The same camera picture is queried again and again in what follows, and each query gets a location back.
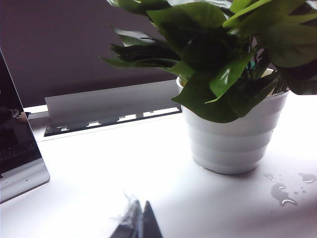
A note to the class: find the silver laptop with black screen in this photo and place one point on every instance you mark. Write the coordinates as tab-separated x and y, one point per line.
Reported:
15	148

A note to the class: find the green leafy plant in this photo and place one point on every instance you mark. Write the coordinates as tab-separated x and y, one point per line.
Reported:
205	49

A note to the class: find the green plant tag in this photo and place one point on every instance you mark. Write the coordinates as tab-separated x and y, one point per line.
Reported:
252	65

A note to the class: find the white ribbed plant pot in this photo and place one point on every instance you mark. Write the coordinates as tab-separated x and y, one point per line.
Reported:
230	148

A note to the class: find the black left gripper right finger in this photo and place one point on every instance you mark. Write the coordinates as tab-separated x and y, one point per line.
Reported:
150	223

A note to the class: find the dark grey desk divider panel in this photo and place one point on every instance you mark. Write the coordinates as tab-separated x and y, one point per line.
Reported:
62	49

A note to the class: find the white fibre tuft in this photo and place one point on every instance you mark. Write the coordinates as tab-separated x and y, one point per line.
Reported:
128	205

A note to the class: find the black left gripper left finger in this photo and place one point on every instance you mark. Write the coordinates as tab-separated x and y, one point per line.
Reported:
132	223

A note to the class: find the small water puddle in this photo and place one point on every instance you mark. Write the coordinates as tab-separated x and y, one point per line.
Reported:
270	177
307	177

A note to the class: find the large water puddle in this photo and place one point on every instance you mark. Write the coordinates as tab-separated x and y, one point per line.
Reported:
280	192

